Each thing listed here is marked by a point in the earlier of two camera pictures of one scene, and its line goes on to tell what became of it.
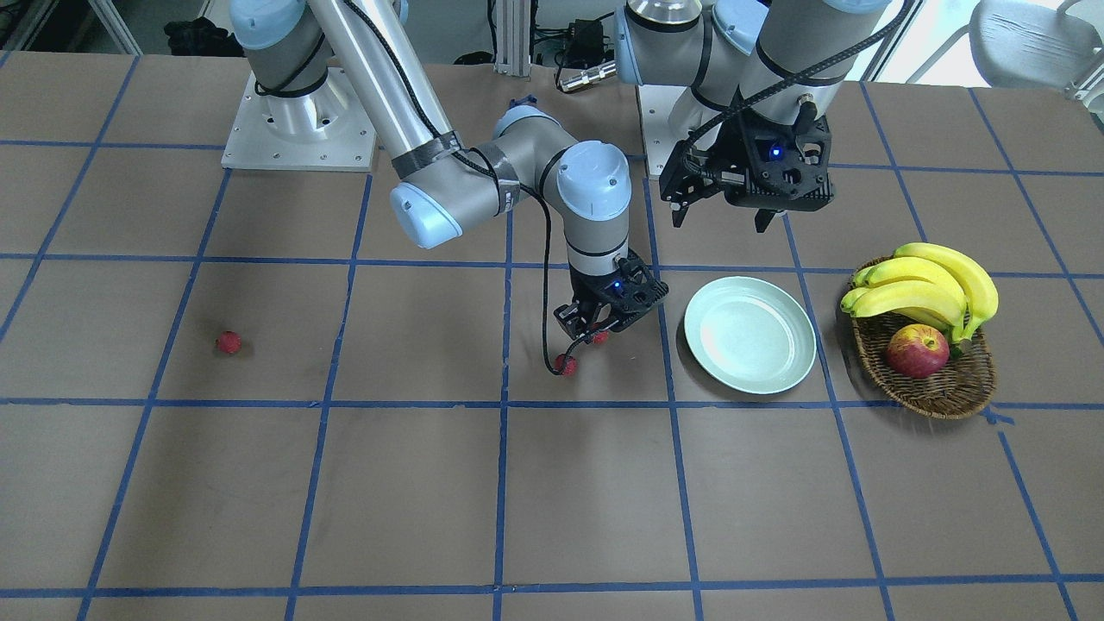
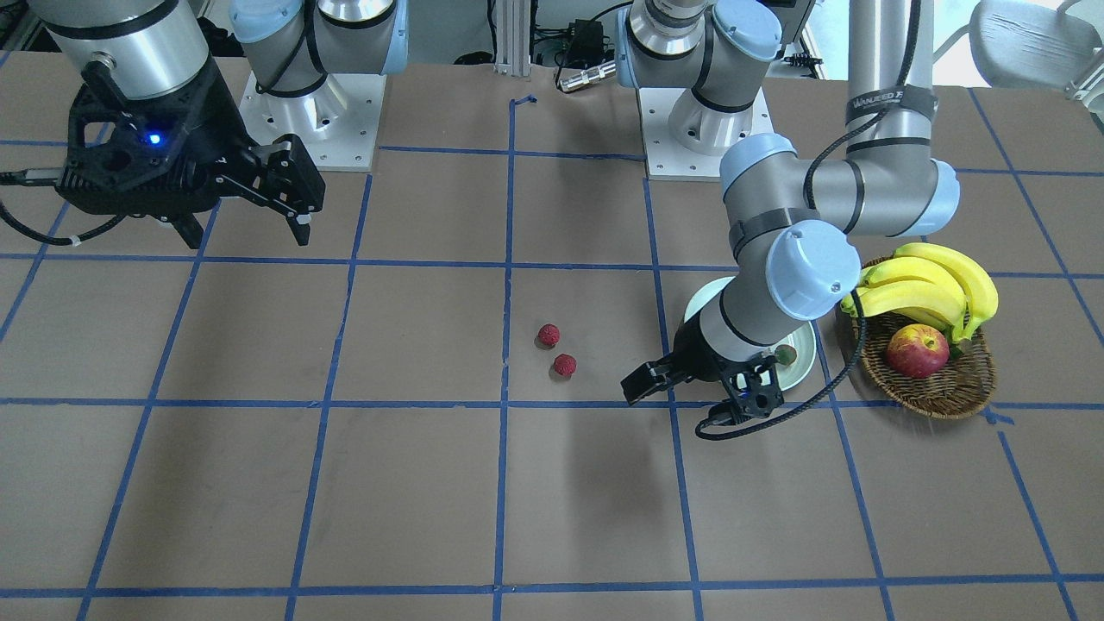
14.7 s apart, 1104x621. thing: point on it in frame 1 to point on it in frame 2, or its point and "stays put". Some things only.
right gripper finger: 573,321 to 285,179
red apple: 918,351 stays put
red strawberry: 567,368 to 786,354
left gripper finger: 762,218 to 764,360
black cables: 584,42 stays put
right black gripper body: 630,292 to 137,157
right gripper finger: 622,323 to 190,229
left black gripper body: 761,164 to 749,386
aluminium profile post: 513,38 stays put
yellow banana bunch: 928,282 stays put
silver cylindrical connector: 604,71 stays put
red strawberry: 230,341 to 565,364
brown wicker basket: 962,387 stays put
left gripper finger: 682,173 to 649,378
